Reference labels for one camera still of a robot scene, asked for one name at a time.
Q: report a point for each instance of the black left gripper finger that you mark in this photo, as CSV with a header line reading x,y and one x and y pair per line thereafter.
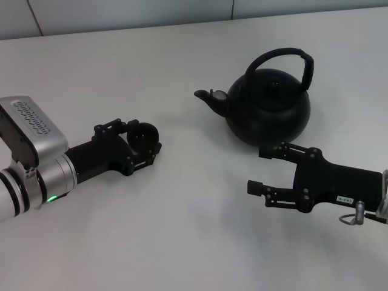
x,y
148,157
109,125

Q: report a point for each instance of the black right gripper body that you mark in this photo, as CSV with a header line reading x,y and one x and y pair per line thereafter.
x,y
333,185

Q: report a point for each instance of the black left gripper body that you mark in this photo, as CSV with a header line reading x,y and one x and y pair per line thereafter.
x,y
100,157

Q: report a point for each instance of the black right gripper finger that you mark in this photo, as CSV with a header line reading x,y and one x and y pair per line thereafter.
x,y
279,197
288,151

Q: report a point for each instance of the dark brown teacup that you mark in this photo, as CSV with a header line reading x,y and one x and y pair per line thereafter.
x,y
145,130

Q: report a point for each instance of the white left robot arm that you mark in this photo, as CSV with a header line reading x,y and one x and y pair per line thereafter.
x,y
12,194

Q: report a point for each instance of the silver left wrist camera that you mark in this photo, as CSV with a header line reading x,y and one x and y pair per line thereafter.
x,y
30,127

